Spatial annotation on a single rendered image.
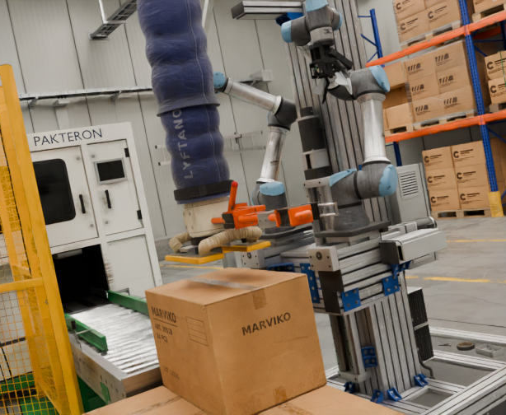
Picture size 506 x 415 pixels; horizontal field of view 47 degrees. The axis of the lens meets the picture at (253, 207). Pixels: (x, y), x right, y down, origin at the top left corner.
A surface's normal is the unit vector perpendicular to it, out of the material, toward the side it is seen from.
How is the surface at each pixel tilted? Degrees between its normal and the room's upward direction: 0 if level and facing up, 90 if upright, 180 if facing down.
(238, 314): 90
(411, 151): 90
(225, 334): 90
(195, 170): 78
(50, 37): 90
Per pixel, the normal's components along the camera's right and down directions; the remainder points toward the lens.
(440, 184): -0.80, 0.24
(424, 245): 0.55, -0.07
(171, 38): 0.04, -0.19
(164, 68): -0.40, -0.17
